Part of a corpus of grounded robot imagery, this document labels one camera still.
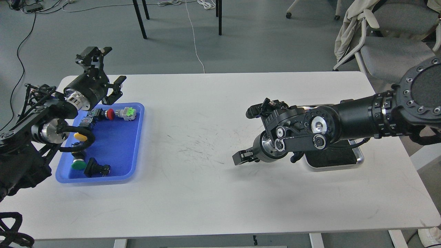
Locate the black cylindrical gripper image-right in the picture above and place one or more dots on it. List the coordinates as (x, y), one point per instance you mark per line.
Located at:
(263, 150)

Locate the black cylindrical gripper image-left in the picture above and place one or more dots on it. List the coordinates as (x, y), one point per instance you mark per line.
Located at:
(85, 91)

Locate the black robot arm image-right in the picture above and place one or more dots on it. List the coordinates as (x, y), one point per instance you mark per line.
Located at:
(411, 108)

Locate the blue plastic tray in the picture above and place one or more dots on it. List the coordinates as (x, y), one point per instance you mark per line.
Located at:
(116, 145)

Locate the silver metal tray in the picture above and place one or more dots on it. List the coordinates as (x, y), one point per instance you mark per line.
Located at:
(333, 159)

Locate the black table leg left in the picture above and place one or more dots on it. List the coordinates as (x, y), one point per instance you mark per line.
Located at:
(139, 17)

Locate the black table leg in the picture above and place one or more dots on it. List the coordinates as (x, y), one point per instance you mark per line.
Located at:
(139, 17)
(218, 7)

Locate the black table leg right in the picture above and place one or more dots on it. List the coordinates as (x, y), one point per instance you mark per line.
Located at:
(218, 7)

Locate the beige jacket on chair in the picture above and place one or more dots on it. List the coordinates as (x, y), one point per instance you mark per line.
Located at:
(349, 25)

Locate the grey office chair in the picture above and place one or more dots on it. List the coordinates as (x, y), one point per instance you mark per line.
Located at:
(393, 37)

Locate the red push button switch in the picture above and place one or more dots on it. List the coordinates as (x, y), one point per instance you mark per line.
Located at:
(99, 114)

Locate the grey green connector switch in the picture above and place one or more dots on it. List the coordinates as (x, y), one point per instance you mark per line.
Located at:
(127, 113)

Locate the yellow push button switch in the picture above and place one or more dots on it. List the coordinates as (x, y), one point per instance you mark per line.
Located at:
(86, 123)

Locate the green push button switch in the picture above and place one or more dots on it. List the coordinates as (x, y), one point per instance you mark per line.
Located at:
(78, 160)

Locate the black square switch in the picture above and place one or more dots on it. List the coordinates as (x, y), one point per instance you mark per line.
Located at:
(94, 168)

